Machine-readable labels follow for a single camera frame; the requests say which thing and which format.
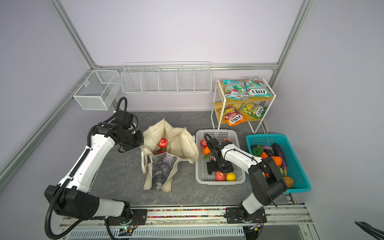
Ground red apple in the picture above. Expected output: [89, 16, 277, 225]
[201, 139, 208, 148]
[215, 171, 226, 182]
[158, 138, 169, 149]

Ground cream canvas grocery bag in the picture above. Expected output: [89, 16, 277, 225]
[140, 119, 199, 192]

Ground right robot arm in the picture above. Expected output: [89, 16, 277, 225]
[204, 134, 288, 223]

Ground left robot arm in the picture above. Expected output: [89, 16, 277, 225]
[44, 97, 144, 240]

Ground orange Fox's candy bag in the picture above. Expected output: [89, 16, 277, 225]
[217, 105, 246, 127]

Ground green Fox's candy bag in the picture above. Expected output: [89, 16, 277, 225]
[239, 103, 268, 119]

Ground pink green candy bag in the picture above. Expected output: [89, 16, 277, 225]
[223, 80, 249, 101]

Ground teal Fox's candy bag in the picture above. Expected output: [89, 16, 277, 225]
[246, 78, 271, 98]

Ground yellow lemon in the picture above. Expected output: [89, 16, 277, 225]
[226, 173, 237, 182]

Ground orange tangerine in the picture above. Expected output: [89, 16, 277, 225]
[203, 147, 211, 155]

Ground white plastic fruit basket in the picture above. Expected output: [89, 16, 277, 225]
[195, 129, 246, 185]

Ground green bell pepper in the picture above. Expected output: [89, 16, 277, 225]
[251, 145, 264, 157]

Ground orange carrot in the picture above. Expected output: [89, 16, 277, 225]
[261, 152, 269, 159]

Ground purple eggplant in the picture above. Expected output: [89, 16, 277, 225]
[272, 143, 288, 177]

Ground brown potato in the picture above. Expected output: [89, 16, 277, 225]
[284, 176, 295, 189]

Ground teal plastic vegetable basket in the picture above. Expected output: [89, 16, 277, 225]
[246, 134, 311, 194]

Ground small white mesh wall basket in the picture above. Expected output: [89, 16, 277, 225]
[74, 70, 122, 111]

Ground white wire two-tier shelf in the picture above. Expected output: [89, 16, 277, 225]
[210, 76, 277, 134]

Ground long white wire wall basket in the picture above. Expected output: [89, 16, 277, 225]
[121, 62, 212, 94]

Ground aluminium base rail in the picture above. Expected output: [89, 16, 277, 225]
[63, 205, 319, 240]

